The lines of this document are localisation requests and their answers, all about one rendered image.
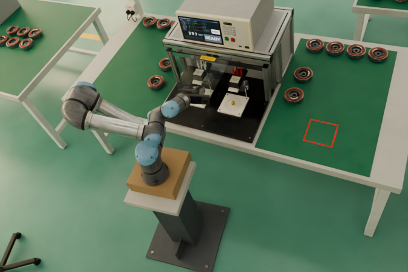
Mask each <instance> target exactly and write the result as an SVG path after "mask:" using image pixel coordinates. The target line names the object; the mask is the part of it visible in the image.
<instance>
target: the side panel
mask: <svg viewBox="0 0 408 272"><path fill-rule="evenodd" d="M278 55H279V80H280V84H282V81H283V79H284V76H285V74H286V72H287V69H288V67H289V65H290V62H291V60H292V57H293V55H294V16H293V17H292V19H291V21H290V24H289V26H288V28H287V30H286V32H285V35H284V37H283V38H282V41H281V43H280V45H279V47H278Z"/></svg>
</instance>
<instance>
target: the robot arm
mask: <svg viewBox="0 0 408 272"><path fill-rule="evenodd" d="M185 87H187V88H186V89H184V88H185ZM185 87H183V88H182V89H181V92H180V93H178V94H177V95H175V98H173V99H171V100H169V101H167V102H166V103H164V104H162V105H161V106H159V107H156V108H155V109H153V110H151V111H150V112H148V114H147V118H148V119H147V120H141V119H139V118H137V117H136V116H134V115H132V114H130V113H128V112H126V111H125V110H122V109H120V108H119V107H117V106H115V105H113V104H111V103H110V102H108V101H106V100H104V99H102V97H101V94H99V93H98V92H97V89H96V87H95V86H94V85H93V84H91V83H89V82H86V81H79V82H76V83H74V84H73V86H72V87H71V88H70V90H69V93H68V95H67V97H66V99H65V101H64V103H63V105H62V108H61V112H62V115H63V117H64V119H65V120H66V121H67V122H68V123H69V124H70V125H71V126H73V127H75V128H77V129H80V130H84V131H86V130H88V129H90V130H94V131H100V132H105V133H108V134H114V135H119V136H123V137H128V138H134V139H137V140H140V141H141V142H140V143H139V144H138V145H137V146H136V148H135V157H136V159H137V161H138V163H139V165H140V167H141V177H142V179H143V181H144V182H145V183H146V184H147V185H149V186H158V185H161V184H163V183H164V182H165V181H166V180H167V179H168V177H169V168H168V166H167V164H166V163H165V162H163V161H162V158H161V153H162V148H163V143H164V140H165V137H166V127H165V121H166V120H167V119H169V118H172V117H174V116H176V115H177V114H178V113H180V112H181V111H182V110H184V109H186V108H187V107H188V106H189V105H190V104H209V99H210V96H209V95H204V94H205V88H204V87H202V86H196V87H195V86H194V87H193V88H194V89H189V87H188V86H185Z"/></svg>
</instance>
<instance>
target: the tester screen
mask: <svg viewBox="0 0 408 272"><path fill-rule="evenodd" d="M179 20H180V24H181V27H182V30H183V34H184V36H185V35H188V36H194V35H189V33H188V32H195V33H197V34H198V36H196V37H201V38H203V40H202V39H195V38H187V37H185V38H187V39H194V40H199V41H205V37H204V34H207V35H215V36H221V34H219V35H218V34H213V33H205V32H203V29H202V28H205V29H213V30H219V31H220V29H219V23H218V22H214V21H205V20H199V19H191V18H182V17H179ZM206 42H210V41H206ZM211 43H218V42H211ZM218 44H222V43H218Z"/></svg>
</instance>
